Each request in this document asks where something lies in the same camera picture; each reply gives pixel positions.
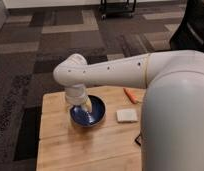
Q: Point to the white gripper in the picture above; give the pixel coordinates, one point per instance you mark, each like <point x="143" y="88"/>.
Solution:
<point x="77" y="95"/>

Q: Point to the white sponge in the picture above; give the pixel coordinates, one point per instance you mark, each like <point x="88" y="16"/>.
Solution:
<point x="127" y="115"/>

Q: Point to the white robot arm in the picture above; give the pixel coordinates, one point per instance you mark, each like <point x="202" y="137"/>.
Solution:
<point x="172" y="119"/>

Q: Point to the dark blue bowl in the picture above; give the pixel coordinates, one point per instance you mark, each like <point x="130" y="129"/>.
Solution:
<point x="85" y="117"/>

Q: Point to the orange carrot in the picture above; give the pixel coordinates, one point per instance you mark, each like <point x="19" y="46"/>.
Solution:
<point x="130" y="95"/>

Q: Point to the black orange snack packet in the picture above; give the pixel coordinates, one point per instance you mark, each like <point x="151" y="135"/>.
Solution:
<point x="138" y="140"/>

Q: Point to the black office chair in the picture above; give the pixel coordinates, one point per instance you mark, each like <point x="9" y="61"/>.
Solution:
<point x="190" y="33"/>

